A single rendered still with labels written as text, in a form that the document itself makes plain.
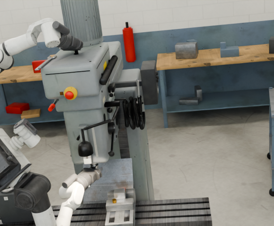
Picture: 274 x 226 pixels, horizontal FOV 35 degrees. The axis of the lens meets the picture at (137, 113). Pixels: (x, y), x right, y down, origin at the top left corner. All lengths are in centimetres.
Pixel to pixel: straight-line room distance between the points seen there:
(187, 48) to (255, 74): 128
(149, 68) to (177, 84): 421
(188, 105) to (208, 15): 133
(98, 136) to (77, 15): 63
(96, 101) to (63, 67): 25
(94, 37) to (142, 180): 102
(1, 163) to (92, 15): 94
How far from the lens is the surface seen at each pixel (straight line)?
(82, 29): 232
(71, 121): 222
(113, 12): 640
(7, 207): 263
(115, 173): 279
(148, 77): 239
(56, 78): 201
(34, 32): 204
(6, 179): 195
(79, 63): 198
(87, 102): 212
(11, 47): 202
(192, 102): 605
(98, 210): 260
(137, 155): 276
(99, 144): 224
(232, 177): 469
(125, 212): 241
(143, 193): 289
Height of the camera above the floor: 235
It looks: 21 degrees down
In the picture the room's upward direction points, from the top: 7 degrees counter-clockwise
